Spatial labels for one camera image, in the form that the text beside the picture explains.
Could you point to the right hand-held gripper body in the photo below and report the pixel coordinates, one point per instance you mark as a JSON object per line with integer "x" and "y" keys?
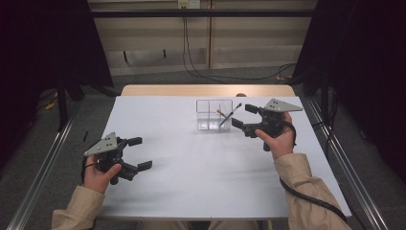
{"x": 271, "y": 123}

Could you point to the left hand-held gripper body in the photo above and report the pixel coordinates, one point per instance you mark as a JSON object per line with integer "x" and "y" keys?
{"x": 108, "y": 158}

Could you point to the black makeup brush silver ferrule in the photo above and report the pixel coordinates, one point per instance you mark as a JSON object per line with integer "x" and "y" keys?
{"x": 230, "y": 114}

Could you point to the clear acrylic organizer box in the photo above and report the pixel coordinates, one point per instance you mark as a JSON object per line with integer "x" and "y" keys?
{"x": 204, "y": 123}

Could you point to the person's right hand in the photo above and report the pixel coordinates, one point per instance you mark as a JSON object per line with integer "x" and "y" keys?
{"x": 282, "y": 145}

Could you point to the person's left hand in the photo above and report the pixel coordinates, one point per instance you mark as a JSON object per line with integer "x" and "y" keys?
{"x": 95, "y": 180}

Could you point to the white table cover sheet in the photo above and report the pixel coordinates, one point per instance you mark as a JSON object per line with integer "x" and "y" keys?
{"x": 198, "y": 179}

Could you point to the wooden table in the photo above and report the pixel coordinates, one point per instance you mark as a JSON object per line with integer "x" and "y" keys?
{"x": 191, "y": 90}

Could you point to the person's left leg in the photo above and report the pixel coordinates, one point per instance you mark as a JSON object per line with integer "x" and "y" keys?
{"x": 164, "y": 226}

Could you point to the person's leg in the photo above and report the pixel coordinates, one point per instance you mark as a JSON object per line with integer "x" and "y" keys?
{"x": 234, "y": 226}
{"x": 164, "y": 226}

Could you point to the person's right leg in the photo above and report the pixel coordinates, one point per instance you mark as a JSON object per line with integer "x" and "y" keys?
{"x": 234, "y": 226}

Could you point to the black curtain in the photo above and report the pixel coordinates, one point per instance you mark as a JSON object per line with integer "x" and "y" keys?
{"x": 38, "y": 48}
{"x": 367, "y": 64}

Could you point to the black horizontal bar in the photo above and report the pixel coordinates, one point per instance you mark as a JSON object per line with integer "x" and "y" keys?
{"x": 143, "y": 13}

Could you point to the black stand post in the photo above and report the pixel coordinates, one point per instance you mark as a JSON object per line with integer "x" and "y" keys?
{"x": 324, "y": 92}
{"x": 62, "y": 102}

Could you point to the metal floor rail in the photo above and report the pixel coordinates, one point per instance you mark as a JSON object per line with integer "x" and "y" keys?
{"x": 376, "y": 220}
{"x": 41, "y": 177}

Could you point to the white wall socket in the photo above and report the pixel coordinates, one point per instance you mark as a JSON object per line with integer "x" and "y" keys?
{"x": 190, "y": 4}

